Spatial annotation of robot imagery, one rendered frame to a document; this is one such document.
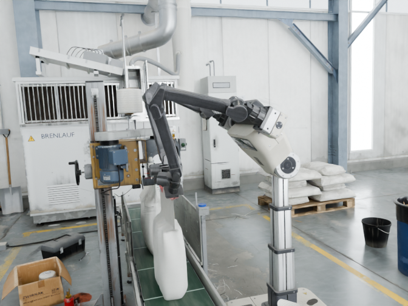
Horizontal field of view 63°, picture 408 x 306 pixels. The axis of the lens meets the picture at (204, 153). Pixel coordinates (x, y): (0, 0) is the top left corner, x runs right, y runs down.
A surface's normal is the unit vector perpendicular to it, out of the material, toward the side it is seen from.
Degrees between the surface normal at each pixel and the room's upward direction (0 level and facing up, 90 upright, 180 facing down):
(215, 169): 90
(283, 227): 90
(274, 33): 90
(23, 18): 90
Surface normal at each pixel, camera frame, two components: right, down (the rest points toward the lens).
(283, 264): 0.24, 0.11
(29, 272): 0.52, 0.08
